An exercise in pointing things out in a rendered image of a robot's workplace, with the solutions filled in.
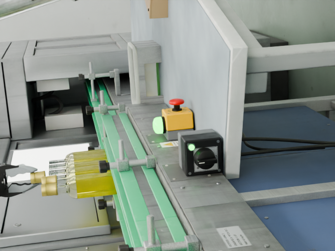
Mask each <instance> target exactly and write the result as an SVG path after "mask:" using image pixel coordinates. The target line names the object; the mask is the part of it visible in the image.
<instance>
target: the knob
mask: <svg viewBox="0 0 335 251"><path fill-rule="evenodd" d="M194 162H195V164H196V165H197V166H198V167H199V168H201V169H205V170H206V169H210V168H212V167H213V166H214V164H215V163H217V159H216V158H215V155H214V152H213V151H212V150H211V149H209V148H207V147H203V148H200V149H199V150H197V151H196V153H195V154H194Z"/></svg>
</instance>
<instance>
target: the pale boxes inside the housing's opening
mask: <svg viewBox="0 0 335 251"><path fill-rule="evenodd" d="M36 86H37V92H46V91H57V90H68V89H70V88H69V78H65V79H54V80H42V81H36ZM58 109H59V108H50V109H45V126H46V131H48V130H58V129H68V128H79V127H84V122H83V113H82V108H81V106H72V107H63V109H62V111H61V112H60V113H58V114H53V115H48V114H49V113H52V112H54V111H56V110H58Z"/></svg>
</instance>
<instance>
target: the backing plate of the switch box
mask: <svg viewBox="0 0 335 251"><path fill-rule="evenodd" d="M162 167H163V169H164V171H165V173H166V175H167V176H168V178H169V180H170V182H175V181H183V180H192V179H200V178H209V177H218V176H224V175H223V174H222V173H214V174H205V175H196V176H186V175H185V173H184V172H183V170H182V169H181V167H180V165H179V163H176V164H167V165H162Z"/></svg>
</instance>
